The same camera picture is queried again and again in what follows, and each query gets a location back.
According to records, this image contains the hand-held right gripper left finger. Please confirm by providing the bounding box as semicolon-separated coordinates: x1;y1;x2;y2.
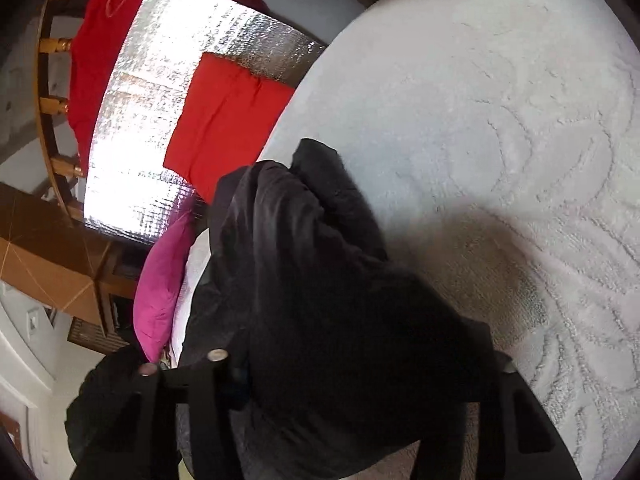
72;349;252;480

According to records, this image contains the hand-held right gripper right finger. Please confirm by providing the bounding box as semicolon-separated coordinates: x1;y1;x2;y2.
414;351;584;480

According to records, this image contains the dark quilted jacket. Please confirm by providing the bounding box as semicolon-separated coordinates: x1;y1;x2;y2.
175;137;497;480

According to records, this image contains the black puffer coat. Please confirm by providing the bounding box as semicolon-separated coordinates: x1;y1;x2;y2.
64;344;161;463

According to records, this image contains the pink pillow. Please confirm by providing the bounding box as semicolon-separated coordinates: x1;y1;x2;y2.
134;207;199;364

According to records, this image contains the white bed sheet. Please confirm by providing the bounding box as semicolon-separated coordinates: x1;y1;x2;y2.
170;227;214;367

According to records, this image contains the wooden pillar base cabinet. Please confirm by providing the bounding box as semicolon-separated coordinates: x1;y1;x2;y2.
67;244;147;357

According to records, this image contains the wooden pillar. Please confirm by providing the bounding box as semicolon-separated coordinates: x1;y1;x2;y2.
0;182;142;329

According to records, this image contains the red pillow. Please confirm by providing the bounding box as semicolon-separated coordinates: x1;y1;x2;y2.
163;52;297;202

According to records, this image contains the silver foil insulation panel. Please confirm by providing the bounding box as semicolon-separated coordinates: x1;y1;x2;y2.
84;0;329;249

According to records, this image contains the white embossed fleece blanket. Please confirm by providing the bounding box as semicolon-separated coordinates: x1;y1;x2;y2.
170;0;640;480

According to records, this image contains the red cloth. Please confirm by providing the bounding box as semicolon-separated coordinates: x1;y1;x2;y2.
67;0;152;177

